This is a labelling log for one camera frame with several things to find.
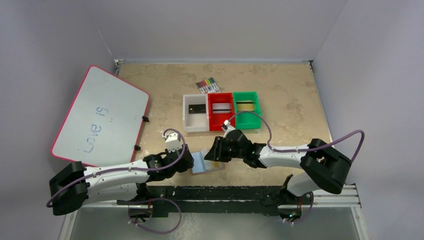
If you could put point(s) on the pack of coloured markers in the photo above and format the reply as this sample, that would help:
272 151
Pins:
208 86

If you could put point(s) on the silver credit card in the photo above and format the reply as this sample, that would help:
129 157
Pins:
221 108

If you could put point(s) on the green plastic bin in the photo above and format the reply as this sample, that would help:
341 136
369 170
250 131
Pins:
247 121

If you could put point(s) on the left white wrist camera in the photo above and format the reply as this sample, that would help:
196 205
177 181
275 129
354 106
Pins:
173 141

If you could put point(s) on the black credit card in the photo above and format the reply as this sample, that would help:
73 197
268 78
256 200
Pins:
197 108

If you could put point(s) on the pink leather card holder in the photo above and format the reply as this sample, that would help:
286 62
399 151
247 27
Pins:
201 166

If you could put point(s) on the red framed whiteboard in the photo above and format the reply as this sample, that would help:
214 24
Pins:
103 124

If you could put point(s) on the red plastic bin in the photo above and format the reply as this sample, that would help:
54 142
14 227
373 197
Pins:
216 120

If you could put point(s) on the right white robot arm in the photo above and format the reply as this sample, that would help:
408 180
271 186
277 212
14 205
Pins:
324 167

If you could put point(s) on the white plastic bin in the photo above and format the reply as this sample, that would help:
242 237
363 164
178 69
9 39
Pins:
194 123

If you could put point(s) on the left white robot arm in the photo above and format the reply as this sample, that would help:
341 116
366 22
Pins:
77 185

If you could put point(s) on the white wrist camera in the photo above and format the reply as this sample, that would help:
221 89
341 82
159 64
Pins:
173 141
227 126

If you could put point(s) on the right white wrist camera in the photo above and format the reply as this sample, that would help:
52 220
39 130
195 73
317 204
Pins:
227 126

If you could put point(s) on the orange credit card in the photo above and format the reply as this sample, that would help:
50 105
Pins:
245 106
217 165

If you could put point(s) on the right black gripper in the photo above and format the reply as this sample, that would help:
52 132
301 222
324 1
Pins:
220 149

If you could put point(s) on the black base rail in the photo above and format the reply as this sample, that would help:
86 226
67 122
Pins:
268 200

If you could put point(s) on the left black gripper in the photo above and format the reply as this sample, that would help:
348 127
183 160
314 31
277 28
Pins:
189 165

